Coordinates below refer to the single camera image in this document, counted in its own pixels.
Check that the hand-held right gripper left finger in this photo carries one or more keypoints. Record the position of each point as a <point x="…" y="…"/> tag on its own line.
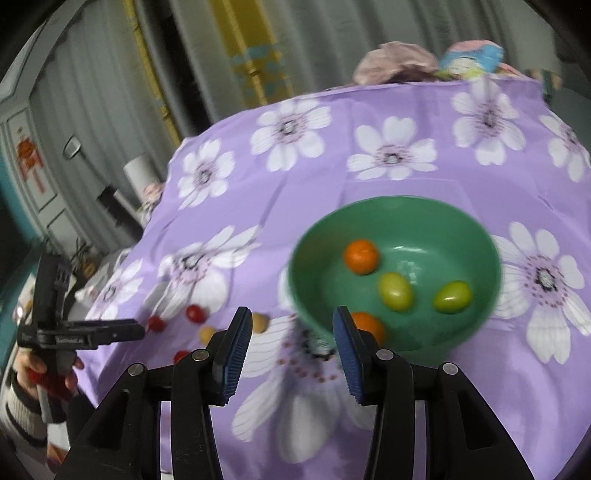
<point x="235" y="355"/>

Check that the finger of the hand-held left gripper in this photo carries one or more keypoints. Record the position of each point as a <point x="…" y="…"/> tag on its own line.
<point x="115" y="331"/>

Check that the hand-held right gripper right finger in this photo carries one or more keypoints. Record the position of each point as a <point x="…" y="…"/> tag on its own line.
<point x="348" y="355"/>

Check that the yellow round fruit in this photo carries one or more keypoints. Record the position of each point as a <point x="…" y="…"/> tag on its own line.
<point x="207" y="333"/>
<point x="261" y="322"/>

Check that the orange tomato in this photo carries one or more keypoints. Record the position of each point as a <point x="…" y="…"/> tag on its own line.
<point x="371" y="327"/>
<point x="361" y="256"/>

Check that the red cherry tomato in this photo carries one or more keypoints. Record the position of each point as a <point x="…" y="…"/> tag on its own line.
<point x="181" y="356"/>
<point x="195" y="313"/>
<point x="157" y="323"/>

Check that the green tomato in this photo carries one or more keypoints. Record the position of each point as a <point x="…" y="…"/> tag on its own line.
<point x="452" y="297"/>
<point x="396" y="290"/>

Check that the green plastic bowl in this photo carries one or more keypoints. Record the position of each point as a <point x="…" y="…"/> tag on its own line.
<point x="415" y="221"/>

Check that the person's left forearm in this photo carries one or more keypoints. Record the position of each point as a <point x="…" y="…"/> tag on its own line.
<point x="21" y="415"/>

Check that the person's left hand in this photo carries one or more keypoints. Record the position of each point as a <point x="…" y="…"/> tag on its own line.
<point x="27" y="362"/>

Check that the black upright vacuum cleaner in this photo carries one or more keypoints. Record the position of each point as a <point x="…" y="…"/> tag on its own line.
<point x="111" y="203"/>

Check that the floral cloth pile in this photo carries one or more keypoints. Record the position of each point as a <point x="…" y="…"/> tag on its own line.
<point x="152" y="198"/>

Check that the white cylinder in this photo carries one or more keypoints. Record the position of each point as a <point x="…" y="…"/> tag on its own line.
<point x="138" y="173"/>

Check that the purple floral blanket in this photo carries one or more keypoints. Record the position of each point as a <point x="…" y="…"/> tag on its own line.
<point x="323" y="175"/>

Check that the grey curtain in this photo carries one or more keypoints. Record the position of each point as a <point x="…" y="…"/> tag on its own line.
<point x="92" y="83"/>

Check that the gold pole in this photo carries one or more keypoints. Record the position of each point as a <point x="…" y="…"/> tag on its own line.
<point x="152" y="78"/>

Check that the pink crumpled cloth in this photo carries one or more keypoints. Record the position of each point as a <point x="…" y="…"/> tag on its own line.
<point x="395" y="62"/>

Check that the yellow patterned curtain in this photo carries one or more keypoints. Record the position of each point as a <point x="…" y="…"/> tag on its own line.
<point x="254" y="50"/>

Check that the cartoon print pillow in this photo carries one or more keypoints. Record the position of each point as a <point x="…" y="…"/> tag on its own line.
<point x="471" y="57"/>

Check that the red knot wall ornament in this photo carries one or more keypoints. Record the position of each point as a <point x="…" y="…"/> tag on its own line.
<point x="28" y="159"/>

